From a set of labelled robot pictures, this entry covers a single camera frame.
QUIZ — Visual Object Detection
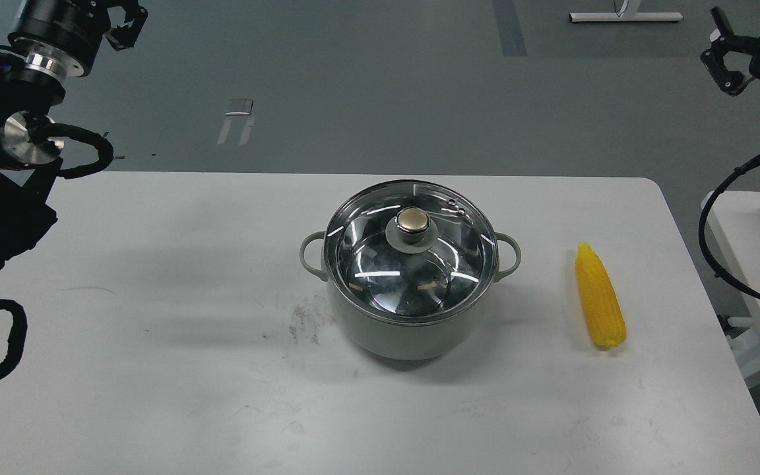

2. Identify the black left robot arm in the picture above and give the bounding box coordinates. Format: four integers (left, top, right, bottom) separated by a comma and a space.
0, 1, 148, 380

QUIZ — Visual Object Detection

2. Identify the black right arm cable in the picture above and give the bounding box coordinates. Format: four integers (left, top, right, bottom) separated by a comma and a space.
698, 149, 760, 319

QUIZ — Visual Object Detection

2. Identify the grey-green cooking pot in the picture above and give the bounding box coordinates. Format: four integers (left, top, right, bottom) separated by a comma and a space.
299, 214, 522, 361

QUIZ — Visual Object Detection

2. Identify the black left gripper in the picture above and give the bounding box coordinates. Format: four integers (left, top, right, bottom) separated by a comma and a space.
9, 1, 148, 77

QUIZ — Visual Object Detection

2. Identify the yellow corn cob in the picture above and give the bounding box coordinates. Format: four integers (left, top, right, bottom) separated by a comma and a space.
574, 241, 627, 348

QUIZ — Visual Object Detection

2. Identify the white furniture base bar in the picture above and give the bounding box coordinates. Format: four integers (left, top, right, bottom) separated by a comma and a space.
568, 12, 683, 23

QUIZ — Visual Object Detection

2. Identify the glass pot lid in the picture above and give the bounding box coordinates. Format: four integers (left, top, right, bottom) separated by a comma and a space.
322, 179, 500, 325

